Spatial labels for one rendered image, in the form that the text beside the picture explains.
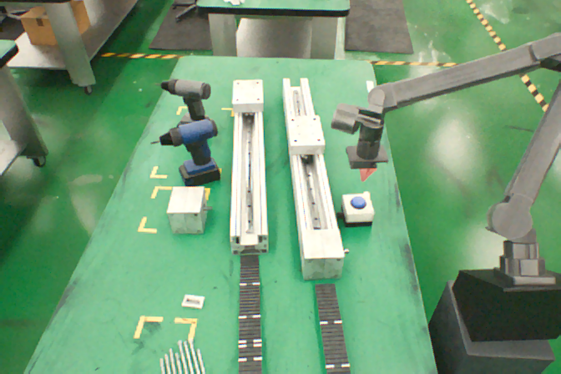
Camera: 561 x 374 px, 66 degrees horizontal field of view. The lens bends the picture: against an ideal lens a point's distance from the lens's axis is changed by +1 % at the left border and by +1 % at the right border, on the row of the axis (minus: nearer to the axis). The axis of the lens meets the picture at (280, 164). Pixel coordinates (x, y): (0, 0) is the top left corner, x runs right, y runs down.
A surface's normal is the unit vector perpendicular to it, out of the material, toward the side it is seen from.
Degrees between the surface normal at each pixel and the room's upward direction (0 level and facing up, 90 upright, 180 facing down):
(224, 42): 90
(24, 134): 90
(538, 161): 48
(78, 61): 90
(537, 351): 0
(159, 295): 0
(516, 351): 0
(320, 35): 90
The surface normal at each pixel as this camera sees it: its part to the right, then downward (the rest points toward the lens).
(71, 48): -0.05, 0.66
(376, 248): 0.00, -0.75
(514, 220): -0.33, -0.05
